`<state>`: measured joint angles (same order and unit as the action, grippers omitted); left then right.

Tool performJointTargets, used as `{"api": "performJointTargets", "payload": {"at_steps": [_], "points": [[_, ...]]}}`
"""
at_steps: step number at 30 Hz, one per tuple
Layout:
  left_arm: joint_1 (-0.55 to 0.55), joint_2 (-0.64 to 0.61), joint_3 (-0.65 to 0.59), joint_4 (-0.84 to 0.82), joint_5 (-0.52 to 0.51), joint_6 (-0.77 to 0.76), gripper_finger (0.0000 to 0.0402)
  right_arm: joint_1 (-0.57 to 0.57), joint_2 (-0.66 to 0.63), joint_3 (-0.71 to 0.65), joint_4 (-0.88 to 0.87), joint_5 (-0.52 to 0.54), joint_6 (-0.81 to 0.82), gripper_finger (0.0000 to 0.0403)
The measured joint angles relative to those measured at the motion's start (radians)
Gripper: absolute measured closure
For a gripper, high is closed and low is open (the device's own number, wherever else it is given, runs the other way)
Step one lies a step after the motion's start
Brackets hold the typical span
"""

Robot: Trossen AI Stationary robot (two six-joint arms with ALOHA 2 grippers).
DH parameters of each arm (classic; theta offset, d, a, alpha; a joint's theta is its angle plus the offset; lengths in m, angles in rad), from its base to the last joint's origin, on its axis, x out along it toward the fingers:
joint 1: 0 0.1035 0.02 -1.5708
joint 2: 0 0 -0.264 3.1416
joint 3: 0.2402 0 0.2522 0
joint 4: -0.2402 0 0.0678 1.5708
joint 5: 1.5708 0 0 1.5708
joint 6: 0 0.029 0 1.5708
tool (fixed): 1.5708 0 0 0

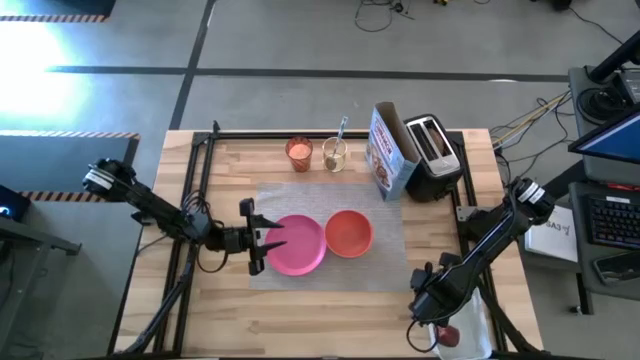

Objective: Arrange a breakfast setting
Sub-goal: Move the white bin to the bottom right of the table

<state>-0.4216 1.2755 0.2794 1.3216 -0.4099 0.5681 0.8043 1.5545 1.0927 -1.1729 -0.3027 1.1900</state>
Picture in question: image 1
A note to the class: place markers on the grey computer desk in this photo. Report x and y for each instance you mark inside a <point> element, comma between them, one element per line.
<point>580,75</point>

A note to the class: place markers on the grey metal stand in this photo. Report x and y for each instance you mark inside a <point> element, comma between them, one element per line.
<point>30,235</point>

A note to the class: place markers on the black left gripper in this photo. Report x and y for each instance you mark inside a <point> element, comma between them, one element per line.
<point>232,240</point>

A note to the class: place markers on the white paper sheet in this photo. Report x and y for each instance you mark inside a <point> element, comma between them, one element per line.
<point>555,240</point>

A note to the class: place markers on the black two-slot toaster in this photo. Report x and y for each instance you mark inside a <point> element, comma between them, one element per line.
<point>445,165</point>

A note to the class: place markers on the black backlit keyboard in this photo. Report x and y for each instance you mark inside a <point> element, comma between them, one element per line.
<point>615,220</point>

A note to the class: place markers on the smartphone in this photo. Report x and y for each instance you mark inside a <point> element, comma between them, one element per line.
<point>620,267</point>

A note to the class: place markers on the orange plastic bowl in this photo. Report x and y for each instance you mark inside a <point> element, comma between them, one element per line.
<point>348,234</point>

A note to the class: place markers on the brown toast slice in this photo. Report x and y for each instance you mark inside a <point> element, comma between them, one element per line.
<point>439,142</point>

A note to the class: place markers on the orange faceted cup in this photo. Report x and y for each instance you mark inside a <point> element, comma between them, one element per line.
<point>300,152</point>

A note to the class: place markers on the black aluminium table frame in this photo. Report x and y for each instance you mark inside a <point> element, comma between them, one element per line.
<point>250,134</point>

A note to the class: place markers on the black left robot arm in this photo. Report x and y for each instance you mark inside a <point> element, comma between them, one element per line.
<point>150,202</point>

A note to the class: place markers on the grey woven placemat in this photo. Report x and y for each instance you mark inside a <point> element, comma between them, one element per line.
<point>330,200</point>

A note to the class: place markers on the cinnamon squares cereal box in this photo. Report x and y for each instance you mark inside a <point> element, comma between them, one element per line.
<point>382,160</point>

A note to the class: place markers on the red apple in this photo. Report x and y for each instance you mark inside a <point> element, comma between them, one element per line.
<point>449,336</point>

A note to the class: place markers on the small black hazard-striped mat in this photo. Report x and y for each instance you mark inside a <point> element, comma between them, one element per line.
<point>75,6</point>

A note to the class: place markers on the pink plastic plate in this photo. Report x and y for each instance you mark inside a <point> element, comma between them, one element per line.
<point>295,245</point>

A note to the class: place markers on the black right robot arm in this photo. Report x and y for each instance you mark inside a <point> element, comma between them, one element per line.
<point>492,235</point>

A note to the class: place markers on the black device with blue light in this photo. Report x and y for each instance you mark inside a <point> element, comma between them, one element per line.
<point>15,205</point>

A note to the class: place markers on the computer monitor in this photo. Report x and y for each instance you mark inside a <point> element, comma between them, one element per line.
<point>615,137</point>

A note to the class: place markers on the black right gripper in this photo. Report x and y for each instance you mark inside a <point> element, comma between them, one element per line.
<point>435,297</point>

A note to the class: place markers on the white plastic tray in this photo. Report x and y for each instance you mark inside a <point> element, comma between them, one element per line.
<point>475,330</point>

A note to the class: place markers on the large black hazard-striped mat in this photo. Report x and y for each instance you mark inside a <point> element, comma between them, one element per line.
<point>60,160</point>

